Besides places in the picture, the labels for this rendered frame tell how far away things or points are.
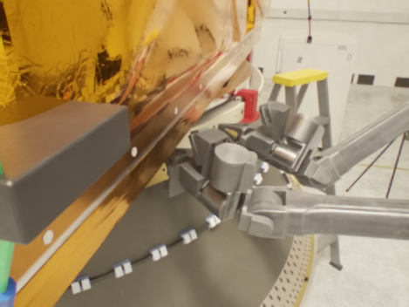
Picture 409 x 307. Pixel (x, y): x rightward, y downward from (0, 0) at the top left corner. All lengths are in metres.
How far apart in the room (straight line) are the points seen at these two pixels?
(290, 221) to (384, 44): 8.21
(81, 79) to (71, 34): 0.03
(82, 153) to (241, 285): 0.76
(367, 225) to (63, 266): 0.43
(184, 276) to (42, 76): 0.63
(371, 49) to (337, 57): 4.24
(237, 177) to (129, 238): 0.29
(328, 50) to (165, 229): 3.86
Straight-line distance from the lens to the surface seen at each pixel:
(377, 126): 0.81
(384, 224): 0.57
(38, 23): 0.21
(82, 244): 0.33
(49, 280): 0.30
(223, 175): 0.50
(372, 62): 8.68
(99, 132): 0.18
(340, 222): 0.56
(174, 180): 0.58
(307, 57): 4.37
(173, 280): 0.76
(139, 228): 0.70
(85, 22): 0.23
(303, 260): 1.17
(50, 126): 0.18
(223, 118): 0.80
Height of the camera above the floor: 1.98
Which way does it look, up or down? 26 degrees down
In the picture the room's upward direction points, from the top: 1 degrees clockwise
